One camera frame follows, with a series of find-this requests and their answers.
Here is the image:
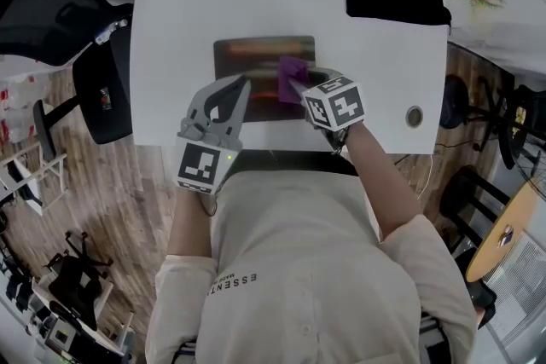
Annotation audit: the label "person's beige shirt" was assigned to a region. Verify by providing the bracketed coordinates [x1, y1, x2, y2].
[144, 164, 479, 364]

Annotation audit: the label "purple cloth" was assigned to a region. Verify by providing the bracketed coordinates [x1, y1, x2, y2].
[276, 56, 309, 104]

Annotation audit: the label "black mesh office chair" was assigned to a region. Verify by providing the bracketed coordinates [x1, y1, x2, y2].
[0, 0, 136, 146]

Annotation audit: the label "white cable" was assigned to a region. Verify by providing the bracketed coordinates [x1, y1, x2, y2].
[409, 153, 434, 201]

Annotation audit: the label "window blinds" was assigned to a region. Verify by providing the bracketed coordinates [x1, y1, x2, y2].
[484, 232, 546, 349]

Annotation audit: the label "black swivel chair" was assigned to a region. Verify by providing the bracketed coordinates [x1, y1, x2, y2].
[42, 229, 114, 332]

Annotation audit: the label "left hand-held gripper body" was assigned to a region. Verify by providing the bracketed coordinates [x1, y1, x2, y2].
[173, 114, 244, 196]

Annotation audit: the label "person's left forearm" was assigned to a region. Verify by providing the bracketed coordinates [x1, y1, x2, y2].
[167, 182, 214, 259]

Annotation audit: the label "round wooden table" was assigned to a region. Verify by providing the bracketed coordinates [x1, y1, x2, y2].
[464, 178, 546, 283]

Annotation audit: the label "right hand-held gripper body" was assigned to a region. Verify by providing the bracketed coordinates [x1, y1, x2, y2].
[300, 74, 367, 153]

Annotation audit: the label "white folding table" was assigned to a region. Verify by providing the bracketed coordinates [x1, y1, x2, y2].
[0, 151, 69, 217]

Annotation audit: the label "person's right forearm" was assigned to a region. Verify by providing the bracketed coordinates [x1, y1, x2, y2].
[343, 123, 432, 244]

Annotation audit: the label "black metal chair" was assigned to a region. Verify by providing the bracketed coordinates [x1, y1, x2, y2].
[439, 165, 511, 244]

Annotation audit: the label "grey desk cable grommet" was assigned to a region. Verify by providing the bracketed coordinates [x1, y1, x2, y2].
[404, 105, 424, 127]

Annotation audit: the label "brown rectangular tray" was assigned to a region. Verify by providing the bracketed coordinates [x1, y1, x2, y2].
[212, 35, 317, 124]

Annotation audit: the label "clear plastic water bottle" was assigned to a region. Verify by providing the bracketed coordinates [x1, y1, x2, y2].
[94, 18, 129, 46]

